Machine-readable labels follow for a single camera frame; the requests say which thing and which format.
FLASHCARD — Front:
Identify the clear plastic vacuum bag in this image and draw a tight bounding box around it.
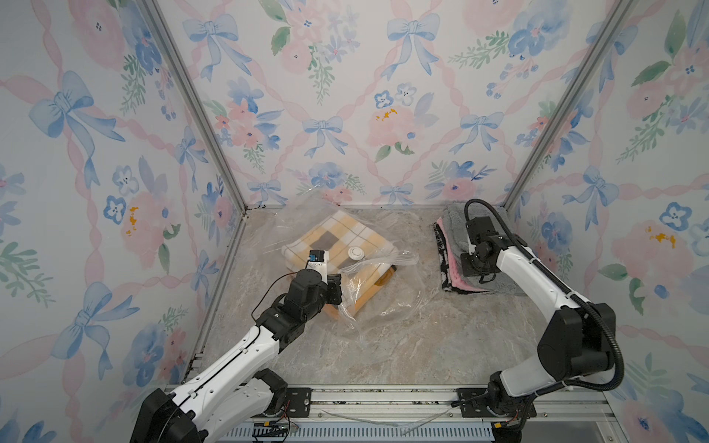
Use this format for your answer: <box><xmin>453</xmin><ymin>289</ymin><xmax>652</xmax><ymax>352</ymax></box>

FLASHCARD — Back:
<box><xmin>249</xmin><ymin>188</ymin><xmax>432</xmax><ymax>330</ymax></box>

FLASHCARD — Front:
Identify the pink fluffy blanket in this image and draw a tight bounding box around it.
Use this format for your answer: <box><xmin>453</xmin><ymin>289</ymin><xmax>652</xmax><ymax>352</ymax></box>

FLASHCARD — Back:
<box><xmin>436</xmin><ymin>218</ymin><xmax>484</xmax><ymax>295</ymax></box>

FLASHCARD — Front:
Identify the grey fluffy blanket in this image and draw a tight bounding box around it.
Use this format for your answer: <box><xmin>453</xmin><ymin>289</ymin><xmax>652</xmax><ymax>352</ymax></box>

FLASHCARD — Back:
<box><xmin>440</xmin><ymin>201</ymin><xmax>524</xmax><ymax>295</ymax></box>

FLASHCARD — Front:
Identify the black white patterned blanket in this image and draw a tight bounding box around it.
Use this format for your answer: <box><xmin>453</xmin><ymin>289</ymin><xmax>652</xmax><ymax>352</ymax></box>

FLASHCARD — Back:
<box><xmin>433</xmin><ymin>223</ymin><xmax>460</xmax><ymax>293</ymax></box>

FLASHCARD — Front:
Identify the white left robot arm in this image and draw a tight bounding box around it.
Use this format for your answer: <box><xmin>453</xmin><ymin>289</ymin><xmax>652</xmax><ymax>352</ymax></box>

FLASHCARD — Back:
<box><xmin>130</xmin><ymin>269</ymin><xmax>342</xmax><ymax>442</ymax></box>

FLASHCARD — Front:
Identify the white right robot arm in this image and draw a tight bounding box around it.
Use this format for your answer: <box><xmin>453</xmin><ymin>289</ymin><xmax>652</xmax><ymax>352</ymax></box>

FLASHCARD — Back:
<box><xmin>462</xmin><ymin>217</ymin><xmax>624</xmax><ymax>416</ymax></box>

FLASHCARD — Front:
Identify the white round bag valve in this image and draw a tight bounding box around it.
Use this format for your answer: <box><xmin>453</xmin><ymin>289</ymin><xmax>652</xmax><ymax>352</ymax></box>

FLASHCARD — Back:
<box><xmin>347</xmin><ymin>247</ymin><xmax>366</xmax><ymax>261</ymax></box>

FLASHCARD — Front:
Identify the orange cream striped blanket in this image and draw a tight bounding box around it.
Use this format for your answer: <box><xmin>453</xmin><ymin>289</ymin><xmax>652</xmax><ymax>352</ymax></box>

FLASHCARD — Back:
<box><xmin>281</xmin><ymin>210</ymin><xmax>398</xmax><ymax>319</ymax></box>

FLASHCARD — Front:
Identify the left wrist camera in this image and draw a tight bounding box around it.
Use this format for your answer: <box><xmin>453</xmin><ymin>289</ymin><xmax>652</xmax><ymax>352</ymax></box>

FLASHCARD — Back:
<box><xmin>306</xmin><ymin>249</ymin><xmax>329</xmax><ymax>282</ymax></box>

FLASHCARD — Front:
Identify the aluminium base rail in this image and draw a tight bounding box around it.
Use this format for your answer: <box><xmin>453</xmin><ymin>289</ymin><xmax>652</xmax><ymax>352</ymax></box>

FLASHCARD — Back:
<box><xmin>143</xmin><ymin>384</ymin><xmax>627</xmax><ymax>443</ymax></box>

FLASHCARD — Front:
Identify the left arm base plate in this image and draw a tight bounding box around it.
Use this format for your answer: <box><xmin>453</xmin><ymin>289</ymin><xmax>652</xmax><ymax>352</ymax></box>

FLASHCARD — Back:
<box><xmin>243</xmin><ymin>386</ymin><xmax>313</xmax><ymax>419</ymax></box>

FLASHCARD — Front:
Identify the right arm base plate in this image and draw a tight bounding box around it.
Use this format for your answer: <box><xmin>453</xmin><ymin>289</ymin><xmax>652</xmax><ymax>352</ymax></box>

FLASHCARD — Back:
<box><xmin>451</xmin><ymin>388</ymin><xmax>525</xmax><ymax>421</ymax></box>

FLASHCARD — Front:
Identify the black corrugated cable conduit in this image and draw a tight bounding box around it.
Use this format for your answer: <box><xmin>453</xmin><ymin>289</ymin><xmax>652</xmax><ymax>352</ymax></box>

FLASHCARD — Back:
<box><xmin>463</xmin><ymin>198</ymin><xmax>626</xmax><ymax>393</ymax></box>

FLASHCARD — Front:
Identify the right aluminium corner post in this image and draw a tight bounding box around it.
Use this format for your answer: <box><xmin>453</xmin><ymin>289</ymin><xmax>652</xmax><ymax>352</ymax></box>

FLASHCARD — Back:
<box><xmin>502</xmin><ymin>0</ymin><xmax>636</xmax><ymax>210</ymax></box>

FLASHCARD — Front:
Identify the aluminium corner post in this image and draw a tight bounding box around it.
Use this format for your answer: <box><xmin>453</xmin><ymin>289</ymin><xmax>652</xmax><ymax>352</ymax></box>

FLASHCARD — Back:
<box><xmin>137</xmin><ymin>0</ymin><xmax>247</xmax><ymax>216</ymax></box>
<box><xmin>502</xmin><ymin>0</ymin><xmax>636</xmax><ymax>210</ymax></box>

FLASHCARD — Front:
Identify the left aluminium corner post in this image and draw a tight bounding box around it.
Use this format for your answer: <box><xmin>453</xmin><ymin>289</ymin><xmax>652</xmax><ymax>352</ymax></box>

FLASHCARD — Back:
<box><xmin>137</xmin><ymin>0</ymin><xmax>247</xmax><ymax>216</ymax></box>

